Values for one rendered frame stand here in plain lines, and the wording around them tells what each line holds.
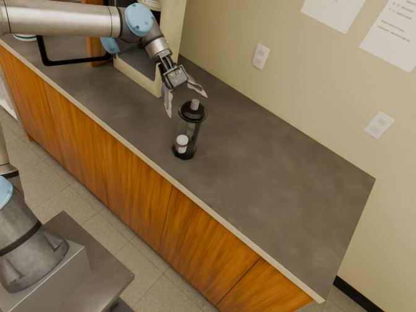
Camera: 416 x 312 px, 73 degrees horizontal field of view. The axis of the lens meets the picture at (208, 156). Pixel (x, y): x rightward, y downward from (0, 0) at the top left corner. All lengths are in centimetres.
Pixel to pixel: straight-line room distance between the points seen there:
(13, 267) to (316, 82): 129
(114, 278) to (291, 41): 118
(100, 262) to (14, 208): 32
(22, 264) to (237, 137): 95
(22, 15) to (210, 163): 78
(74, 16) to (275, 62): 97
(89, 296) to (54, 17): 72
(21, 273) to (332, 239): 99
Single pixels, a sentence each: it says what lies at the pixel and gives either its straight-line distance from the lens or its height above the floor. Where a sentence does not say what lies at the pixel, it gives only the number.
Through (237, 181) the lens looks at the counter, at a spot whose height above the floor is 94.
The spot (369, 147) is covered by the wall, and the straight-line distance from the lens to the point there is 151.
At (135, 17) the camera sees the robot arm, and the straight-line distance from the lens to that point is 83.
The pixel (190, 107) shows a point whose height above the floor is 118.
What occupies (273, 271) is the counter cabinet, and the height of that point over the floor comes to 82.
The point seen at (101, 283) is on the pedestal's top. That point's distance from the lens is 93.
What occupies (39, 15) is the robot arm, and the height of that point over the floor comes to 149.
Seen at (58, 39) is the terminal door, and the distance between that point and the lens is 147.
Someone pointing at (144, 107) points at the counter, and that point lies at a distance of 137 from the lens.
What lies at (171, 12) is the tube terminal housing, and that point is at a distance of 124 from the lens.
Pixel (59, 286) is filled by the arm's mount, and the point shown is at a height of 105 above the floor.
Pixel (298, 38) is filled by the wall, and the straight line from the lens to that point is 142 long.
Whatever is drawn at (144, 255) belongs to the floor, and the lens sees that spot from 196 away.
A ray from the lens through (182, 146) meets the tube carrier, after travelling 111.
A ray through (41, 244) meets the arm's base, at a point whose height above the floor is 115.
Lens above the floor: 183
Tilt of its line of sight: 48 degrees down
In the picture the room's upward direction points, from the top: 18 degrees clockwise
